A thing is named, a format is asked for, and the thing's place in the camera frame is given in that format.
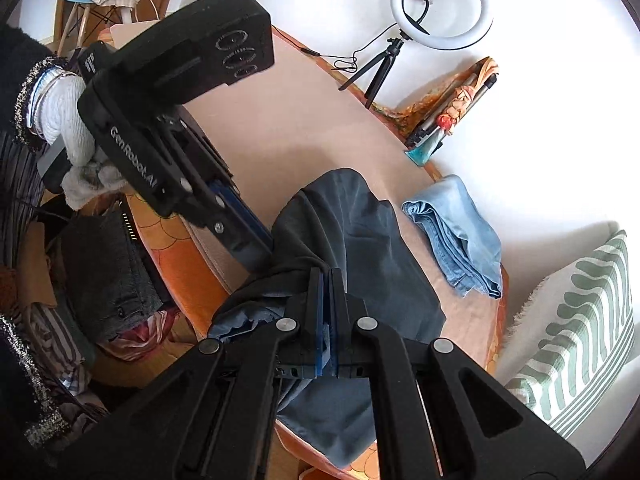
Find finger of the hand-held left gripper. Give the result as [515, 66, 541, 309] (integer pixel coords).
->
[175, 177, 274, 272]
[167, 115, 236, 193]

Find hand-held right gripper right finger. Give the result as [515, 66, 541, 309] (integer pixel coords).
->
[330, 269, 588, 480]

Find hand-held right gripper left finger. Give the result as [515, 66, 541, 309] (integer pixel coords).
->
[67, 267, 331, 480]

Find dark blue pants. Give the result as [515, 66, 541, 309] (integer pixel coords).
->
[207, 167, 446, 468]

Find person's left forearm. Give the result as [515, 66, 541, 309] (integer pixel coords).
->
[0, 25, 83, 148]

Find dark grey folded pants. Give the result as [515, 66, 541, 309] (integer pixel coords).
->
[62, 207, 168, 343]

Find person's left hand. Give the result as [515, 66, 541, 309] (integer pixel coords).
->
[42, 77, 127, 211]

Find wooden chair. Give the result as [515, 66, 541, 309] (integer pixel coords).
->
[54, 0, 183, 56]

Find pink table mat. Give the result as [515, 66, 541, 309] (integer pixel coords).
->
[110, 22, 501, 361]

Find red patterned cloth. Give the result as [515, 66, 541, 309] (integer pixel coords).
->
[112, 307, 181, 361]

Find folded blue jeans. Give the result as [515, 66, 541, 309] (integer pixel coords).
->
[401, 175, 503, 300]

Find teal bottle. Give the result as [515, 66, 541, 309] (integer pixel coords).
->
[405, 112, 453, 166]

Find black tripod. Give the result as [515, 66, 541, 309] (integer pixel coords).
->
[339, 37, 405, 110]

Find striped cloth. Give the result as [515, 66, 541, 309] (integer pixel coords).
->
[27, 302, 93, 403]

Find orange patterned scarf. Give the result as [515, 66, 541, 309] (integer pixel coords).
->
[372, 56, 501, 136]

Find green striped cushion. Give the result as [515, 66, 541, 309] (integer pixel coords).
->
[502, 230, 636, 436]

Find black ring light cable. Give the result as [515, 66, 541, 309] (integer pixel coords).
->
[299, 0, 432, 72]

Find white ring light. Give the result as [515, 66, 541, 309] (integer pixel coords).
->
[390, 0, 493, 51]

